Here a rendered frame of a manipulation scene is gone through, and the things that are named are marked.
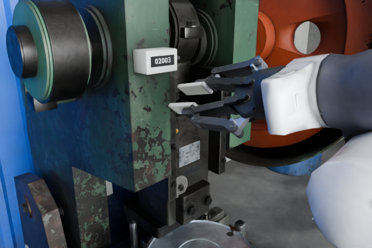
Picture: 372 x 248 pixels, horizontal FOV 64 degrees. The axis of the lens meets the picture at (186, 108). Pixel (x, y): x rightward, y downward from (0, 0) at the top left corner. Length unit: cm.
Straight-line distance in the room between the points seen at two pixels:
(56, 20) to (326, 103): 41
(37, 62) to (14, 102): 123
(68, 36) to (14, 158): 139
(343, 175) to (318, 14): 67
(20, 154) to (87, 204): 97
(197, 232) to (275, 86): 69
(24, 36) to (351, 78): 47
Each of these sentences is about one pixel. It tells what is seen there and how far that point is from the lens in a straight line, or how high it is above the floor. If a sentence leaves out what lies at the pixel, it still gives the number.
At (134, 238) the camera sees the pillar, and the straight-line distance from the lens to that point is 95.
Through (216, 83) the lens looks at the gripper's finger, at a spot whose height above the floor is 128.
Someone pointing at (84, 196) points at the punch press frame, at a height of 90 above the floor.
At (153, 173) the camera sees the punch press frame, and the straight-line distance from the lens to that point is 63.
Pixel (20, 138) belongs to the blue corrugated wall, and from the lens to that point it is 184.
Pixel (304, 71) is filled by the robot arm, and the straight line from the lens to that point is 36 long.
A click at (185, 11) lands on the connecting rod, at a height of 140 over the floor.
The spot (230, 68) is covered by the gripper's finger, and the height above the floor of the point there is 131.
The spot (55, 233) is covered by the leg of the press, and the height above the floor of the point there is 77.
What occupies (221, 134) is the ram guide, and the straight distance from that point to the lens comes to 77.
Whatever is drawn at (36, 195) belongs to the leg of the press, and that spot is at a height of 88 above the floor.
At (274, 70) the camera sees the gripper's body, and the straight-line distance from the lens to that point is 41.
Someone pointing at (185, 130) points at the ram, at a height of 113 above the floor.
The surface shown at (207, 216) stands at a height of 77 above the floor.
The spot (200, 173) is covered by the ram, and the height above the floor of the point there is 99.
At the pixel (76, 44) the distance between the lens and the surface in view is 53.
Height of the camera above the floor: 138
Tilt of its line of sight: 16 degrees down
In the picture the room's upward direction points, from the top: straight up
